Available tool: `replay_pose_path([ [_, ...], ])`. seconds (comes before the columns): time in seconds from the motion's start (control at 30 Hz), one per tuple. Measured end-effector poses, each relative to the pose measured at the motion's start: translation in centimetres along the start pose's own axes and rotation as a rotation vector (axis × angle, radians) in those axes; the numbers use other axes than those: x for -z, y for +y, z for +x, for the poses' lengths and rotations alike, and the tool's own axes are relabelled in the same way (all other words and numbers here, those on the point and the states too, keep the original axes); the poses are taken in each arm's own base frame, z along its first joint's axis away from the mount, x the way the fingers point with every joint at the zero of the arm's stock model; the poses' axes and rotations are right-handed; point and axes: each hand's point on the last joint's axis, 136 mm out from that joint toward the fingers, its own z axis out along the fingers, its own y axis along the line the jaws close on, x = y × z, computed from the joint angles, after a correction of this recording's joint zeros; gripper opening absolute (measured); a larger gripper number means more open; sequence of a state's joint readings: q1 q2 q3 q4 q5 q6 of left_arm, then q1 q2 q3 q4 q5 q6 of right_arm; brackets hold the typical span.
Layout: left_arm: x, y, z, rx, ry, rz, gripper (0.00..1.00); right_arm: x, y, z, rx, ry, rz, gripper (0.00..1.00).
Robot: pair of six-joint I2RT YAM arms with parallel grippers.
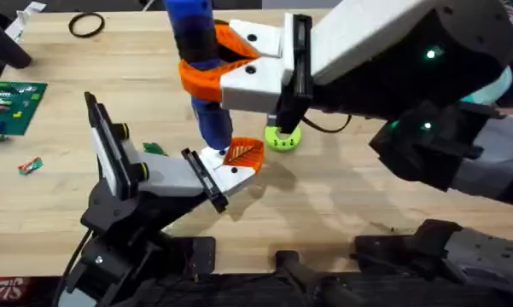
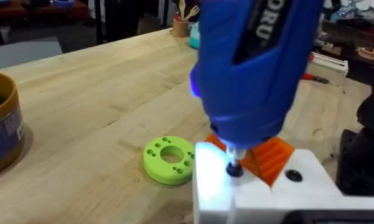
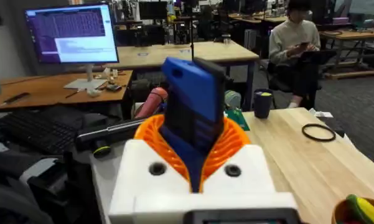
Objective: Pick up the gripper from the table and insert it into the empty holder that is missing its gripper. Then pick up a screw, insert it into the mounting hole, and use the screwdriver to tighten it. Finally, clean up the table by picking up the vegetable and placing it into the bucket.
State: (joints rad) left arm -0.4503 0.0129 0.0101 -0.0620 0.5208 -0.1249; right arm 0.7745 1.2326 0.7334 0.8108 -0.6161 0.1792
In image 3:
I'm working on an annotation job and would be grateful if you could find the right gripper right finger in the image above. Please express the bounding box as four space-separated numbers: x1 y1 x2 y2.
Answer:
199 116 277 194

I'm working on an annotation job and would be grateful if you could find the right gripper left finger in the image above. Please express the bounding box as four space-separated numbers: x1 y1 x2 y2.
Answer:
108 114 194 224

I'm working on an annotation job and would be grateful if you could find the green board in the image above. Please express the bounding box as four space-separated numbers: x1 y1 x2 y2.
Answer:
225 108 251 132

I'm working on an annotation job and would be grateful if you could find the black rod-shaped tool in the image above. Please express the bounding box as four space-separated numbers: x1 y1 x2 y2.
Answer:
75 118 147 158

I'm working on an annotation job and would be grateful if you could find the pink roll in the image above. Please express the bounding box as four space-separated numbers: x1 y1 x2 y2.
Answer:
133 86 169 119

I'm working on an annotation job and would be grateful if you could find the dark blue cup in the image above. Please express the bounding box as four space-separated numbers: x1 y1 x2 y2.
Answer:
253 88 274 119

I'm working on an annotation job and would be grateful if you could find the black office chair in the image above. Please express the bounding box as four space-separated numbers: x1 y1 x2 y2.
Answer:
258 58 323 110

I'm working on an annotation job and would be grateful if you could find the pale wooden table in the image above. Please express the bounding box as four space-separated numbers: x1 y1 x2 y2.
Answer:
105 40 260 111

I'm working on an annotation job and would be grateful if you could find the black keyboard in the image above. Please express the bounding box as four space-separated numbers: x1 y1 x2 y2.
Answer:
0 107 83 156

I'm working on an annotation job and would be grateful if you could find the brown wooden desk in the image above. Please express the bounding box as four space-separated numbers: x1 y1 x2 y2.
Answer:
0 70 134 119

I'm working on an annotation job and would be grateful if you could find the person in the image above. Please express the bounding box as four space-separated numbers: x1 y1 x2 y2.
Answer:
267 0 323 110

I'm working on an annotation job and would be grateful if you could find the computer monitor on stand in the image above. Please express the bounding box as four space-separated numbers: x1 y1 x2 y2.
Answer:
24 2 120 91

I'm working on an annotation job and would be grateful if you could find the wooden workbench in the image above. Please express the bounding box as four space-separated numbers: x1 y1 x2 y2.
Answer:
317 29 374 80

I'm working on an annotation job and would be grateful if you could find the black rubber ring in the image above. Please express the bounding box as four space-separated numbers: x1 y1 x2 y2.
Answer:
301 123 337 143

